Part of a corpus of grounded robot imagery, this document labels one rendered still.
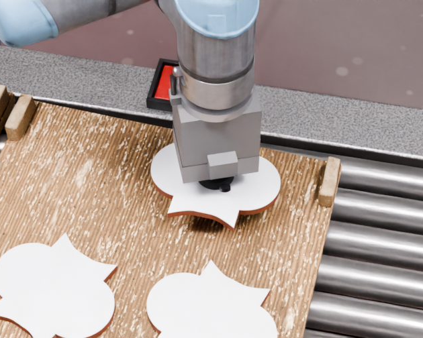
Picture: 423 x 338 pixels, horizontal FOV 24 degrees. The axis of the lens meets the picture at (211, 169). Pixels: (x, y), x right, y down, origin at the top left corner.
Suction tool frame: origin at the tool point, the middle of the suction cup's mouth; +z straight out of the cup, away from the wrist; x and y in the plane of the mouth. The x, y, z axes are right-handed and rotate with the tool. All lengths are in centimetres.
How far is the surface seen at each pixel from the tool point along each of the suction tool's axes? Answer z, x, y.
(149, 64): 98, 111, 5
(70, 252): 3.1, -4.5, -17.4
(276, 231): 4.1, -5.6, 6.2
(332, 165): 1.5, 0.6, 14.3
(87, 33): 98, 125, -10
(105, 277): 3.1, -8.5, -14.1
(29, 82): 6.3, 25.0, -20.1
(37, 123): 4.2, 16.0, -19.5
